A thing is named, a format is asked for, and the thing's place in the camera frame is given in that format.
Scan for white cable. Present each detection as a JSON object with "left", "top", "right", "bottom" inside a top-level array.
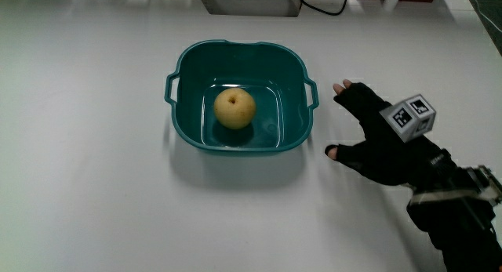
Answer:
[{"left": 460, "top": 0, "right": 502, "bottom": 34}]

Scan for teal plastic basin plate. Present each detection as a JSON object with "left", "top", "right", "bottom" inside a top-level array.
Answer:
[{"left": 164, "top": 38, "right": 320, "bottom": 154}]

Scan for person's right hand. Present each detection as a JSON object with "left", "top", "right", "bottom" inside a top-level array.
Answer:
[{"left": 324, "top": 78, "right": 460, "bottom": 190}]

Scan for grey metal box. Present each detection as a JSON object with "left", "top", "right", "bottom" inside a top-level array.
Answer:
[{"left": 200, "top": 0, "right": 302, "bottom": 18}]

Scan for black cable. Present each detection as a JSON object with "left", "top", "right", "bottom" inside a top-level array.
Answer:
[{"left": 299, "top": 0, "right": 351, "bottom": 17}]

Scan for yellow pear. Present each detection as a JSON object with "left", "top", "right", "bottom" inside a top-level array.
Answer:
[{"left": 213, "top": 87, "right": 257, "bottom": 131}]

